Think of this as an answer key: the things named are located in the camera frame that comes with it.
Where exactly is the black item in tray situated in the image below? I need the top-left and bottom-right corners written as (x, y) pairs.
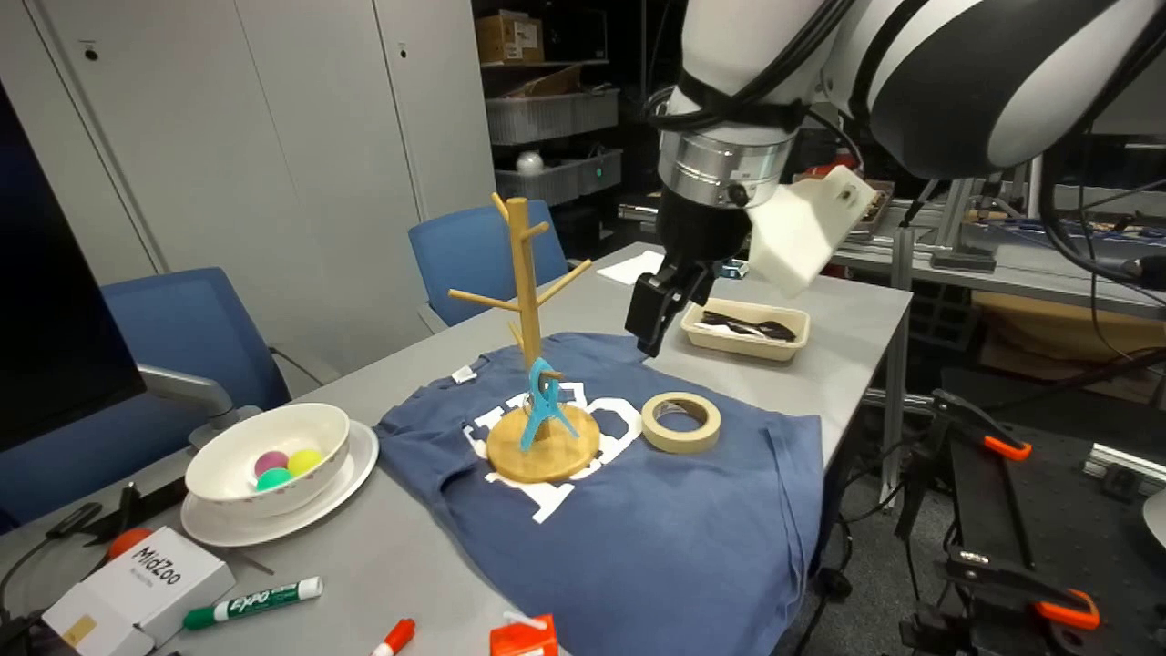
top-left (699, 309), bottom-right (796, 342)

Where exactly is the blue printed t-shirt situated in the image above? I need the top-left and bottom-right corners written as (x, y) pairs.
top-left (374, 332), bottom-right (829, 656)

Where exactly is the orange capped small bottle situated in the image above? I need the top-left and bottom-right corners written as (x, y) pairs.
top-left (483, 611), bottom-right (559, 656)

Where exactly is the beige masking tape roll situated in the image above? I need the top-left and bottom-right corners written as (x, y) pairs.
top-left (636, 391), bottom-right (725, 458)

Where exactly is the green white marker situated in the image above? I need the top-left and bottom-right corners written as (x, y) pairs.
top-left (179, 573), bottom-right (327, 635)

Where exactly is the brown cardboard box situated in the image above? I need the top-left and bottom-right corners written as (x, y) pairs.
top-left (472, 9), bottom-right (547, 66)

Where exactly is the red marker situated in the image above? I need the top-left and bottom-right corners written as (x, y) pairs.
top-left (371, 615), bottom-right (417, 656)

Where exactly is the teal plastic clip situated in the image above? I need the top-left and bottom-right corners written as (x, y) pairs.
top-left (516, 354), bottom-right (582, 458)

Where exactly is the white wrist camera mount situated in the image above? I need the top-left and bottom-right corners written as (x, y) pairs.
top-left (744, 162), bottom-right (881, 300)

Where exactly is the orange black bar clamp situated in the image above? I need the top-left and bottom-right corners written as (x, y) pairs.
top-left (927, 385), bottom-right (1033, 466)
top-left (944, 547), bottom-right (1107, 635)

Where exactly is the wooden tree holder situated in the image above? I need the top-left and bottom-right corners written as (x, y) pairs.
top-left (443, 190), bottom-right (603, 479)

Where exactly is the beige shallow tray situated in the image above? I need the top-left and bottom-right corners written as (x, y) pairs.
top-left (676, 295), bottom-right (813, 366)

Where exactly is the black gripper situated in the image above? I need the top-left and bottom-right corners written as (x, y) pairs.
top-left (621, 194), bottom-right (752, 359)

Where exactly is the black computer monitor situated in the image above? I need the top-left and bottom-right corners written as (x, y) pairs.
top-left (0, 82), bottom-right (146, 455)

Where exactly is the white cardboard box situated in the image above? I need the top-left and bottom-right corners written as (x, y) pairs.
top-left (38, 526), bottom-right (235, 656)

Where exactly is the white bowl with toys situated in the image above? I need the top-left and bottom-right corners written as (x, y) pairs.
top-left (179, 417), bottom-right (381, 551)

